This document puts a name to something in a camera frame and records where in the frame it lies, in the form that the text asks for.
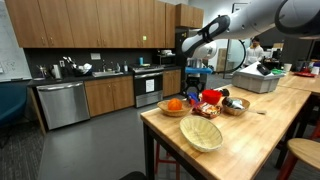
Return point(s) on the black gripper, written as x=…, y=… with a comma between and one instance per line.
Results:
x=195, y=81

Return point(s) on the blue toy brick car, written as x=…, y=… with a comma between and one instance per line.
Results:
x=193, y=98

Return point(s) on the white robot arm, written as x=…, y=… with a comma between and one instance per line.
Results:
x=293, y=18

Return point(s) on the orange toy basketball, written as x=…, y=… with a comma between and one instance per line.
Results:
x=174, y=104

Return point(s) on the brown wicker basket with ball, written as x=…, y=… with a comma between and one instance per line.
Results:
x=186, y=107

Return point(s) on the light oval wicker basket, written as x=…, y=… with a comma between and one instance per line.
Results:
x=201, y=133

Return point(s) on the red plastic bowl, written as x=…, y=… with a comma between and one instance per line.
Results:
x=211, y=96

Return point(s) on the orange noodle packet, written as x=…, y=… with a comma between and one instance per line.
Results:
x=206, y=110

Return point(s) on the wooden bowl with cans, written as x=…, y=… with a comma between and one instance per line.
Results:
x=235, y=105

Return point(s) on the microwave oven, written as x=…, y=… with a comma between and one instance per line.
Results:
x=164, y=60

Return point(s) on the stainless steel refrigerator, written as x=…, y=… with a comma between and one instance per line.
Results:
x=181, y=60

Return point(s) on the stainless steel oven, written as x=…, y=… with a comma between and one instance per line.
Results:
x=148, y=85

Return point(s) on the grey plastic tub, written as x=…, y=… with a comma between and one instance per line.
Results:
x=252, y=80

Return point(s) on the person in white shirt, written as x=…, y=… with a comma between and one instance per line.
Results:
x=254, y=53

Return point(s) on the kitchen sink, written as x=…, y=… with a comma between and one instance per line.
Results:
x=107, y=73

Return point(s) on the round wooden stool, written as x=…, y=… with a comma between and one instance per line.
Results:
x=305, y=150

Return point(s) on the stainless steel dishwasher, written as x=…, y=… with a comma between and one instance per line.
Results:
x=63, y=104

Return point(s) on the teal chair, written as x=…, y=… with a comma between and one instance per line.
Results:
x=13, y=98

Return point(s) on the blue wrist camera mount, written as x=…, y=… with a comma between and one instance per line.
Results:
x=191, y=70

